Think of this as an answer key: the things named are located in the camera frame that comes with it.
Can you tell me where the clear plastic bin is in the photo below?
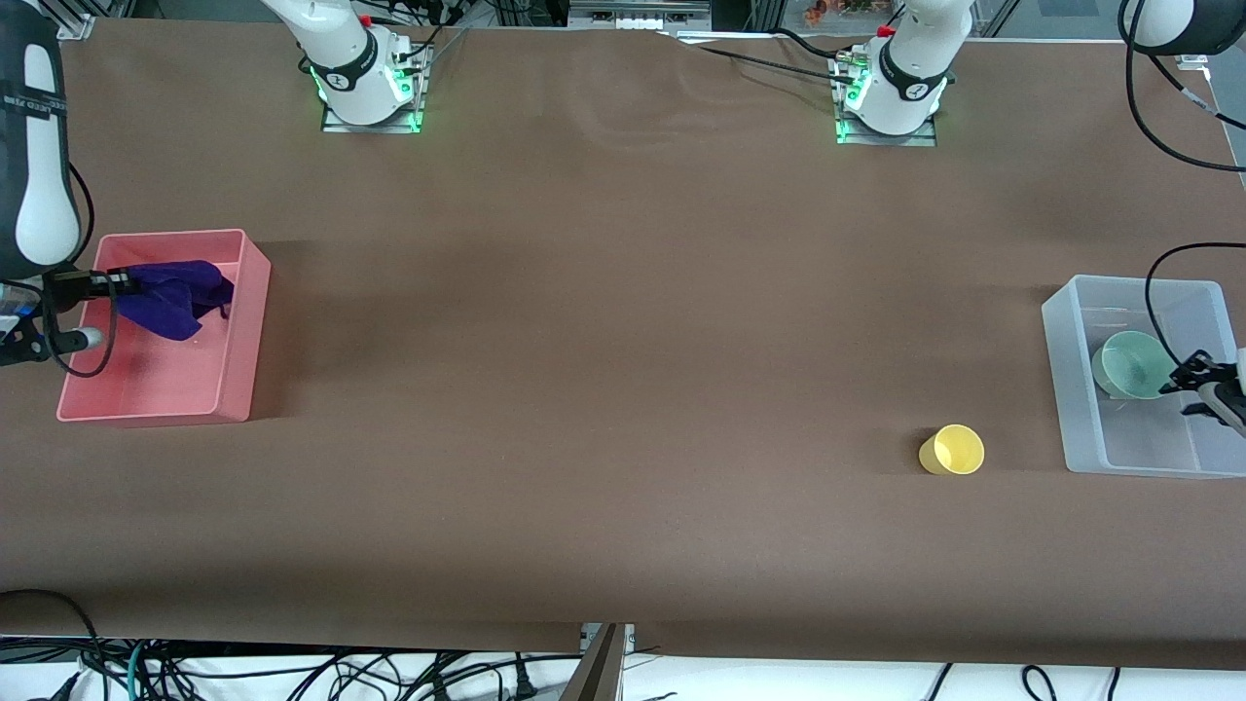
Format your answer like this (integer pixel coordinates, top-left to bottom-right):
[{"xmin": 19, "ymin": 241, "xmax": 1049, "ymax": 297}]
[{"xmin": 1041, "ymin": 275, "xmax": 1246, "ymax": 480}]

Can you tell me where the green bowl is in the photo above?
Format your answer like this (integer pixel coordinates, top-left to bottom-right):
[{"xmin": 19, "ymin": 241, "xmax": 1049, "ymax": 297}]
[{"xmin": 1089, "ymin": 330, "xmax": 1181, "ymax": 401}]

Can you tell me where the yellow cup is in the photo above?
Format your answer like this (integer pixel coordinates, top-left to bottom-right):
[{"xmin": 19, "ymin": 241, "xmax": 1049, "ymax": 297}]
[{"xmin": 918, "ymin": 424, "xmax": 986, "ymax": 477}]

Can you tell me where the aluminium frame profile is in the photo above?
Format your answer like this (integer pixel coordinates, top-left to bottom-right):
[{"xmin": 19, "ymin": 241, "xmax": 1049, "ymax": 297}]
[{"xmin": 27, "ymin": 0, "xmax": 100, "ymax": 42}]

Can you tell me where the black floor cable tangle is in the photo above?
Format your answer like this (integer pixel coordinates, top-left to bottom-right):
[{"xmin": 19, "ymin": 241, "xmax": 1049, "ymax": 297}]
[{"xmin": 146, "ymin": 648, "xmax": 551, "ymax": 701}]

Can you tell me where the purple cloth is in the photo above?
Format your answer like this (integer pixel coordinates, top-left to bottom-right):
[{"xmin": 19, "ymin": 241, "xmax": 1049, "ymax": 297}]
[{"xmin": 113, "ymin": 258, "xmax": 238, "ymax": 343}]

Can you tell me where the black looped floor cable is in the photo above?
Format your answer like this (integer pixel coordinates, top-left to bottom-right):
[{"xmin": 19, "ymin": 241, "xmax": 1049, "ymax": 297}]
[{"xmin": 0, "ymin": 588, "xmax": 106, "ymax": 701}]

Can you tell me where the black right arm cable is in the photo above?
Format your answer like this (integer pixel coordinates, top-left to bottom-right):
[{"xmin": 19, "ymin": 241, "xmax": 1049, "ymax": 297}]
[{"xmin": 41, "ymin": 164, "xmax": 120, "ymax": 379}]

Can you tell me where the aluminium table edge profile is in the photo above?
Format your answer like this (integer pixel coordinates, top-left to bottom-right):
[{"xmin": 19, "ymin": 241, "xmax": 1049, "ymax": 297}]
[{"xmin": 563, "ymin": 623, "xmax": 636, "ymax": 701}]

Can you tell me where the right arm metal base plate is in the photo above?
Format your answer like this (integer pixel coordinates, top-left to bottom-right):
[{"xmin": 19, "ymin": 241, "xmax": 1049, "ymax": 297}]
[{"xmin": 320, "ymin": 37, "xmax": 430, "ymax": 136}]

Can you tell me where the black table cable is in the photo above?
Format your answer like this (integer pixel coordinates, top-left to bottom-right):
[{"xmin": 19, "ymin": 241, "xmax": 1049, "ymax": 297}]
[
  {"xmin": 672, "ymin": 35, "xmax": 858, "ymax": 85},
  {"xmin": 771, "ymin": 26, "xmax": 850, "ymax": 59}
]

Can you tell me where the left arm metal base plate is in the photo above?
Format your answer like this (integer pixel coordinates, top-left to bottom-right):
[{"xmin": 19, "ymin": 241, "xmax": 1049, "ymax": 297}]
[{"xmin": 833, "ymin": 51, "xmax": 939, "ymax": 148}]

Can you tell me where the pink plastic bin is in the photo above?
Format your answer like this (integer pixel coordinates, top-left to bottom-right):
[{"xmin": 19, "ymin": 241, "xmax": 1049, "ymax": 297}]
[{"xmin": 56, "ymin": 229, "xmax": 273, "ymax": 428}]

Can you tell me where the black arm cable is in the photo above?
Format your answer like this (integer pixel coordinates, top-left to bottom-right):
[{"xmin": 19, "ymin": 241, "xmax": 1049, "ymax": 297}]
[
  {"xmin": 41, "ymin": 164, "xmax": 120, "ymax": 379},
  {"xmin": 1122, "ymin": 0, "xmax": 1246, "ymax": 367}
]

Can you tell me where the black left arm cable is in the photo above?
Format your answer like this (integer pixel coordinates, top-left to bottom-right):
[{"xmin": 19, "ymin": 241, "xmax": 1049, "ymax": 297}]
[{"xmin": 1122, "ymin": 0, "xmax": 1246, "ymax": 367}]

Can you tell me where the grey equipment box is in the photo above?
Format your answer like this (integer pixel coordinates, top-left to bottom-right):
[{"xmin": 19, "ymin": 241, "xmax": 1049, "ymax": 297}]
[{"xmin": 568, "ymin": 0, "xmax": 714, "ymax": 32}]

